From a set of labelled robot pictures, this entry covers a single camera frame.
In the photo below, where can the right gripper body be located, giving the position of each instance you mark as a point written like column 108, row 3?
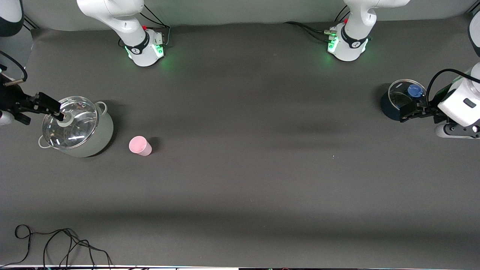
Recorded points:
column 11, row 100

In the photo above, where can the pink plastic cup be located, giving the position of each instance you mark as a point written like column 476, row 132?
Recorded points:
column 139, row 145

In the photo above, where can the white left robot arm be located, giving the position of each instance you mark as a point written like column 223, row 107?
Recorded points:
column 352, row 45

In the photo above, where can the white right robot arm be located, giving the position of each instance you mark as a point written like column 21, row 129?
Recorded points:
column 112, row 11

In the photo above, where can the dark blue cooking pot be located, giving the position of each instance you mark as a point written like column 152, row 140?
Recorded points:
column 388, row 107

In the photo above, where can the glass lid with blue knob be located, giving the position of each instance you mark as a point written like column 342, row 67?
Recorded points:
column 399, row 93

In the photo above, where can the glass lid with copper knob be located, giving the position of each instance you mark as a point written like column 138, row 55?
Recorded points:
column 78, row 127

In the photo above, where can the pale green cooking pot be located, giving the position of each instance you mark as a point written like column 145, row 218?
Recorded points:
column 101, row 138

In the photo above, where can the dark grey table mat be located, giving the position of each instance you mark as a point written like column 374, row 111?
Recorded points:
column 240, row 168

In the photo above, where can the metal frame post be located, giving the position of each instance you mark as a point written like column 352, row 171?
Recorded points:
column 30, row 23

